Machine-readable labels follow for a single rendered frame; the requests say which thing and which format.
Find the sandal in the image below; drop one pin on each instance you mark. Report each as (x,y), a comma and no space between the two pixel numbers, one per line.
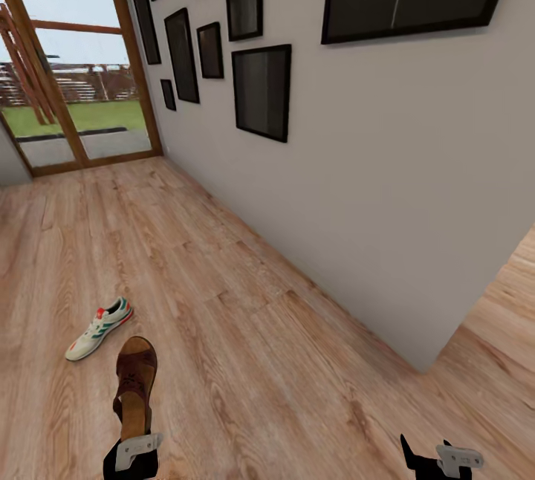
(136,367)

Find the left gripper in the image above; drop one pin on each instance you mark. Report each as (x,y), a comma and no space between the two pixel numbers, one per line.
(145,466)

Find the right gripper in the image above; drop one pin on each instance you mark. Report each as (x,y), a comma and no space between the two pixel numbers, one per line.
(427,468)

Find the gym shoe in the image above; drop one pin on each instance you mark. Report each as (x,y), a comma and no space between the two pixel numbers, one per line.
(105,320)

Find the door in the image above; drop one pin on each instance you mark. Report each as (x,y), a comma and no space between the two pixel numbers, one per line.
(73,93)

